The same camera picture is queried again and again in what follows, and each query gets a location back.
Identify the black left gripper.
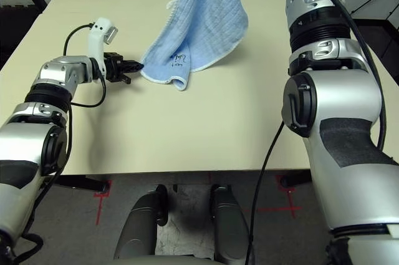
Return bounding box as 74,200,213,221
104,52,145,85

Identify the light blue terry towel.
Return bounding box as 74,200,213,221
140,0,249,92

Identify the black foam floor mat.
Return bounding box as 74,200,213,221
0,2,44,69

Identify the black table foot bar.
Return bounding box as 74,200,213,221
46,175,112,193
279,171,312,188

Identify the grey robot waist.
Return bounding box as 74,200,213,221
110,255,247,265

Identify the dark cabinet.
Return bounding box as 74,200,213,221
352,17,399,60

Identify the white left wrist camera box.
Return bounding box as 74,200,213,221
87,17,120,74

